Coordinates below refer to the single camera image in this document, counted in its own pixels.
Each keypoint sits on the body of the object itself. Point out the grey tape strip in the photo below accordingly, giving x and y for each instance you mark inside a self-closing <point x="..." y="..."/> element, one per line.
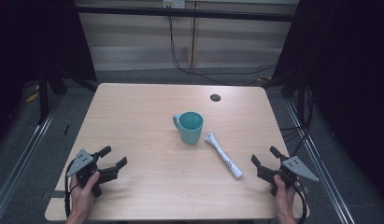
<point x="57" y="194"/>

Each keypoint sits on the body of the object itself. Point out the white tube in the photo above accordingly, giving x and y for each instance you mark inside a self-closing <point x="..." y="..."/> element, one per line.
<point x="224" y="156"/>

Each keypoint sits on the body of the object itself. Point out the teal mug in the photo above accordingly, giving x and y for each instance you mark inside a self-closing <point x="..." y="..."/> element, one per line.
<point x="189" y="127"/>

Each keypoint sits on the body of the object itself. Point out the dark curtain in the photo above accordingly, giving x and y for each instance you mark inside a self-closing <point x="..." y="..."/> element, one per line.
<point x="345" y="77"/>
<point x="34" y="40"/>

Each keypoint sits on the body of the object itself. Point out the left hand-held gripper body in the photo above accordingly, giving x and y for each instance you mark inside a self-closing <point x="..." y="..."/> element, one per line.
<point x="81" y="162"/>

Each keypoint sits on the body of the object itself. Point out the black metal stand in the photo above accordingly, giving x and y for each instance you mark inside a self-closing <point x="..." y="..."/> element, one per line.
<point x="43" y="96"/>

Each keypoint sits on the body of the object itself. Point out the black round table grommet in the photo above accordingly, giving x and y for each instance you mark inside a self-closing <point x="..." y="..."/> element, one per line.
<point x="215" y="97"/>

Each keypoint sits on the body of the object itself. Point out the person's left hand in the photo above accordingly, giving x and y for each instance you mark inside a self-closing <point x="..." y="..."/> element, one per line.
<point x="83" y="194"/>

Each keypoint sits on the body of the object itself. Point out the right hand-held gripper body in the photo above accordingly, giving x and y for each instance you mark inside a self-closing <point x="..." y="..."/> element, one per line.
<point x="297" y="168"/>

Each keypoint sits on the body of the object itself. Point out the person's right hand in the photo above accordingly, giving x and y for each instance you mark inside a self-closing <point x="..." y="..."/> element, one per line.
<point x="283" y="200"/>

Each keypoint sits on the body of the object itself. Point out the metal floor rail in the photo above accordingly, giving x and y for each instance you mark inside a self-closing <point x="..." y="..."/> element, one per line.
<point x="23" y="158"/>
<point x="320" y="165"/>

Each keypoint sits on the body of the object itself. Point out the yellow tape piece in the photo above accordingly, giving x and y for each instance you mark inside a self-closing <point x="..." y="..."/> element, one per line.
<point x="32" y="97"/>

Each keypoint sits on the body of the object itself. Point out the black horizontal bar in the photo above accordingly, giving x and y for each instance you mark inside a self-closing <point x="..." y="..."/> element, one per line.
<point x="180" y="13"/>

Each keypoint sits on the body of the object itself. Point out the white power outlet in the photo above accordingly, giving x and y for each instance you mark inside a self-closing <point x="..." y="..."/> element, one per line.
<point x="173" y="3"/>

